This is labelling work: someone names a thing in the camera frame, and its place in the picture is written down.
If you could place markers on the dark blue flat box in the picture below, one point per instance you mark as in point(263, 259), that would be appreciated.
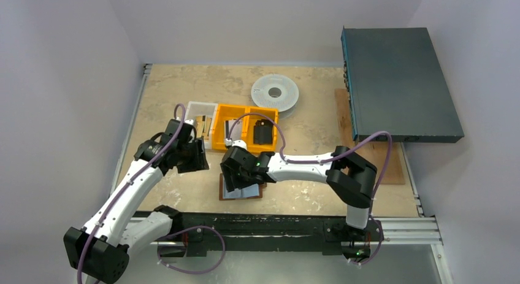
point(396, 84)

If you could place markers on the orange double plastic bin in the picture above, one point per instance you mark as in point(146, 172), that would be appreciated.
point(243, 129)

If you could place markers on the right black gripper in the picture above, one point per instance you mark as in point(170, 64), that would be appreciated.
point(234, 173)

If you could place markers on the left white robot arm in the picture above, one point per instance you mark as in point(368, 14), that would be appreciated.
point(103, 247)

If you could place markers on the tan cards in white bin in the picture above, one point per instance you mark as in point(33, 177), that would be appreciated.
point(203, 126)

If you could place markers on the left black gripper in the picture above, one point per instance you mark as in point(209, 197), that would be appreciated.
point(198, 162)

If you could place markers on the grey filament spool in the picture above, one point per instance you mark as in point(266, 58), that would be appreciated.
point(275, 91)

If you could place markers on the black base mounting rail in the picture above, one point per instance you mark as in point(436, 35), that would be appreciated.
point(200, 233)

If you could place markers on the stack of silver cards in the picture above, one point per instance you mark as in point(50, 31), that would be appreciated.
point(233, 125)

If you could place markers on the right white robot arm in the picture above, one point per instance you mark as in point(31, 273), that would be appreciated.
point(351, 177)

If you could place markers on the white plastic bin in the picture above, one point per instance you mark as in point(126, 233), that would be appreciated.
point(195, 109)

